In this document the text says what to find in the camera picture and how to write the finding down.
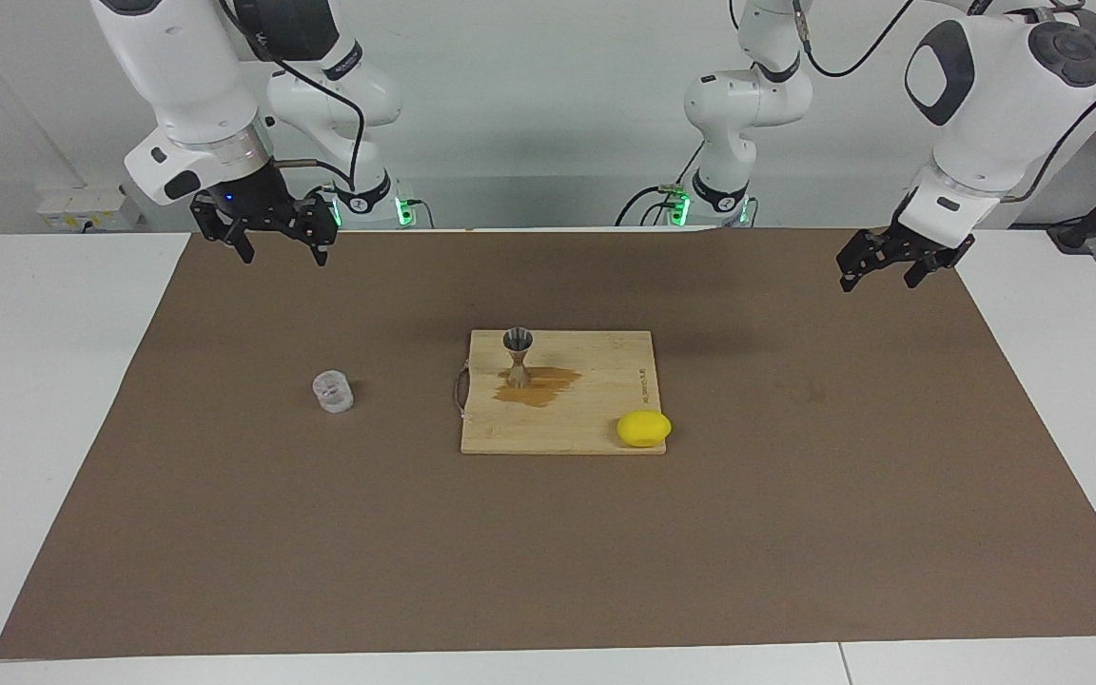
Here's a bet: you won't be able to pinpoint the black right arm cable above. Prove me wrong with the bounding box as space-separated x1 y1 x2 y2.
220 0 368 188

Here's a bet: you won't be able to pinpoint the brown table mat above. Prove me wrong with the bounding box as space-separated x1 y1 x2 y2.
0 228 1096 659

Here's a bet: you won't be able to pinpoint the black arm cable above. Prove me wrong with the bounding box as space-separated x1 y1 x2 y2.
220 0 368 188
727 0 1096 203

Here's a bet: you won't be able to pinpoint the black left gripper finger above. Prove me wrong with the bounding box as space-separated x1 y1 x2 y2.
836 229 896 293
903 252 950 289

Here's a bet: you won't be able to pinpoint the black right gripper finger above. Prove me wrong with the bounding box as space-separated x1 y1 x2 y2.
190 193 256 264
289 195 340 266

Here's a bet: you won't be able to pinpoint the black left base cables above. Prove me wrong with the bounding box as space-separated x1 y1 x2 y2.
615 143 703 227

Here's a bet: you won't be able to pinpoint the white wall socket box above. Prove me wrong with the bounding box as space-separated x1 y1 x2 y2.
37 186 145 232

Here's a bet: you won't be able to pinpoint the clear glass cup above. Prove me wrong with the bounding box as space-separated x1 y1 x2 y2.
311 372 355 415

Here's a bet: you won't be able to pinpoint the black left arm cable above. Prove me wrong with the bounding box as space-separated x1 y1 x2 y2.
727 0 1096 203

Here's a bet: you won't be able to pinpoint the wooden cutting board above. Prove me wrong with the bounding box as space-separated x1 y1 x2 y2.
453 330 668 456

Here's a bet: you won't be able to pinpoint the metal jigger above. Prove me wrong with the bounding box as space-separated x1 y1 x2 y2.
496 327 537 389

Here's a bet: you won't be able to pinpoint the yellow lemon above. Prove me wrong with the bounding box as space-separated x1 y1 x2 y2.
616 411 673 448

